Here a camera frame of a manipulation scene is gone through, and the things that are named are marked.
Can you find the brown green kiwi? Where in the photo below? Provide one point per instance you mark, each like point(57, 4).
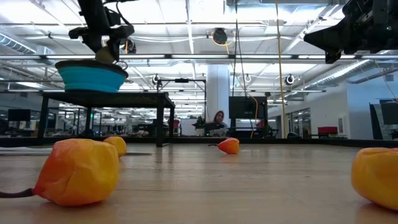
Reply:
point(104, 56)

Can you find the yellow orange toy pear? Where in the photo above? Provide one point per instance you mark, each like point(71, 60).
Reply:
point(118, 144)
point(376, 177)
point(77, 171)

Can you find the black display screen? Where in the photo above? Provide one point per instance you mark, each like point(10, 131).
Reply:
point(245, 107)

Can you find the black background robot arm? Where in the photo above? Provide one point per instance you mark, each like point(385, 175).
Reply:
point(200, 124)

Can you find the black computer monitor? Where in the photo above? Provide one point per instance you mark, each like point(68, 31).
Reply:
point(18, 114)
point(391, 112)

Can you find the black upright panel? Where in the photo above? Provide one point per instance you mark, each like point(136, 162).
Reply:
point(375, 121)

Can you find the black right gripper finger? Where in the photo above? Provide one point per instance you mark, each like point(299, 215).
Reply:
point(332, 43)
point(329, 31)

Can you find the person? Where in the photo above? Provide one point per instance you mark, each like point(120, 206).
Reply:
point(219, 117)

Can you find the silver air duct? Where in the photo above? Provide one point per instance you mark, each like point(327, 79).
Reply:
point(342, 73)
point(15, 43)

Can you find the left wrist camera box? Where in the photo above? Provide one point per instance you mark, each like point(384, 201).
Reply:
point(113, 18)

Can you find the teal collapsible colander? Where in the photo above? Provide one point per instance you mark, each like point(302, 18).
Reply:
point(91, 79)

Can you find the white round column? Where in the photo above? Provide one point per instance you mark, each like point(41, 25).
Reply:
point(217, 93)

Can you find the thin black camera gantry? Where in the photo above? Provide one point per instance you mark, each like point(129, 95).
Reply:
point(182, 80)

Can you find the black perforated metal stand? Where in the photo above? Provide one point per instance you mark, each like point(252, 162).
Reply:
point(105, 99)

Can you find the long ceiling light bar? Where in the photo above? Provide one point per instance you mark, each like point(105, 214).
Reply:
point(217, 56)

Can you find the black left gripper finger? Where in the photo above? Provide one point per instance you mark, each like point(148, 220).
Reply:
point(93, 43)
point(115, 46)

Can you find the small red pepper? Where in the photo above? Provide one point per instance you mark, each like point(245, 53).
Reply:
point(230, 145)

